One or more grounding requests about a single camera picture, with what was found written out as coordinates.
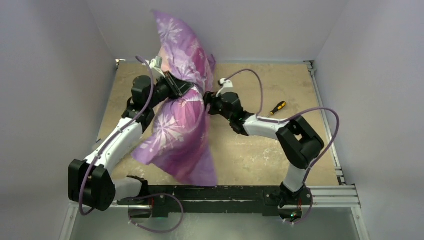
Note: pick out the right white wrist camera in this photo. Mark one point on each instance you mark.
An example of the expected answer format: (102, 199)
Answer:
(226, 86)

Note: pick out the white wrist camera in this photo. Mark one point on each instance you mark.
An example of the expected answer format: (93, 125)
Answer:
(155, 66)
(226, 86)

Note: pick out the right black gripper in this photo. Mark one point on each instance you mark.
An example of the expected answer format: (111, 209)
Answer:
(209, 102)

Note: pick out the black base bar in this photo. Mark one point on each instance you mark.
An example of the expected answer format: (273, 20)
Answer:
(163, 200)

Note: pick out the purple printed pillowcase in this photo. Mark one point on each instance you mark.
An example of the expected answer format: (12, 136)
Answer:
(179, 143)

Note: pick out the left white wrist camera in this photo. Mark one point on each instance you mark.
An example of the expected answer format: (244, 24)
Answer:
(155, 66)

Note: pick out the yellow black screwdriver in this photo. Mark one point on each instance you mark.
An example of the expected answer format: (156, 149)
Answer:
(277, 108)

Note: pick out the pink pillow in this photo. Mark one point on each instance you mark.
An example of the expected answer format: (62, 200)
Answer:
(162, 59)

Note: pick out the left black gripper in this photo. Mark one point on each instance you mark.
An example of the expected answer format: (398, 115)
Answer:
(178, 88)

